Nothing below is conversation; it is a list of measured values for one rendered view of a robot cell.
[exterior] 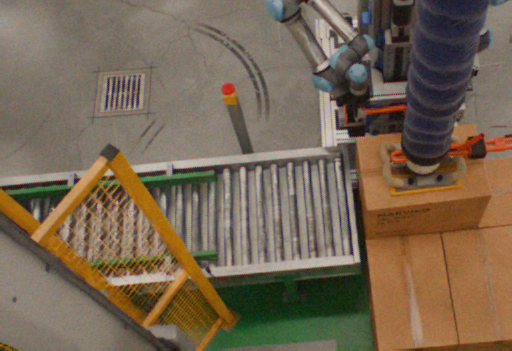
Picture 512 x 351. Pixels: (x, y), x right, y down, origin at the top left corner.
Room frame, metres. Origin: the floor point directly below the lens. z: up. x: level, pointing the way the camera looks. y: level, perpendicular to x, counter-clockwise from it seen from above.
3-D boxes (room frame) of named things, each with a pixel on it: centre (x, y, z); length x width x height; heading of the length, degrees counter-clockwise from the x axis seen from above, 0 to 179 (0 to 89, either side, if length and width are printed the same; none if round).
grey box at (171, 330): (0.57, 0.60, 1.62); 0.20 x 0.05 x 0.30; 87
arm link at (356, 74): (1.70, -0.26, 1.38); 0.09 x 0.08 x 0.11; 38
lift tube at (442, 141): (1.43, -0.53, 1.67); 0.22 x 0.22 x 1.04
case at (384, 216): (1.43, -0.54, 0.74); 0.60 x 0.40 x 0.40; 89
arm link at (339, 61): (1.79, -0.22, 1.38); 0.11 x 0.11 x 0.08; 38
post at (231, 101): (1.97, 0.37, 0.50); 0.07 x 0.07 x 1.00; 87
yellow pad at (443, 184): (1.33, -0.53, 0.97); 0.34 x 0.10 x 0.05; 88
